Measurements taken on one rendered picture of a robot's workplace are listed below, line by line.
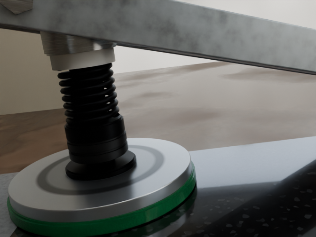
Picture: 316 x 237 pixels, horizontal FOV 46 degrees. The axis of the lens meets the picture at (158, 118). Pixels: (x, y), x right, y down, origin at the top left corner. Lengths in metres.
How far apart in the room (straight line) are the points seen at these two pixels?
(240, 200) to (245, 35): 0.18
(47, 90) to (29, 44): 0.67
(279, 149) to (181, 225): 0.22
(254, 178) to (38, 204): 0.23
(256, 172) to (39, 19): 0.29
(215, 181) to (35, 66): 5.17
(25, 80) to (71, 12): 5.26
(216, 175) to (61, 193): 0.18
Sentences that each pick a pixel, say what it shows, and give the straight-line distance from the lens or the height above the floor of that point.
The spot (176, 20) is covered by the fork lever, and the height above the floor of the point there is 0.99.
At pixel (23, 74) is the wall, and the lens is 5.61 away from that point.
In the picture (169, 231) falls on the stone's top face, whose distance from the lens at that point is 0.35.
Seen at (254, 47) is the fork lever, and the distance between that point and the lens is 0.43.
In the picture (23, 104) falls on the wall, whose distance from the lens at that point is 5.70.
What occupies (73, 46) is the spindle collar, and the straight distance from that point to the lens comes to 0.38.
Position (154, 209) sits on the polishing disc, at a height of 0.82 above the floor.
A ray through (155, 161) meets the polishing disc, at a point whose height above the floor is 0.83.
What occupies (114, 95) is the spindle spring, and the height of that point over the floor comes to 0.92.
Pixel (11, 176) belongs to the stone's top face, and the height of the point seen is 0.80.
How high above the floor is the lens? 0.98
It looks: 14 degrees down
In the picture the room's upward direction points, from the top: 7 degrees counter-clockwise
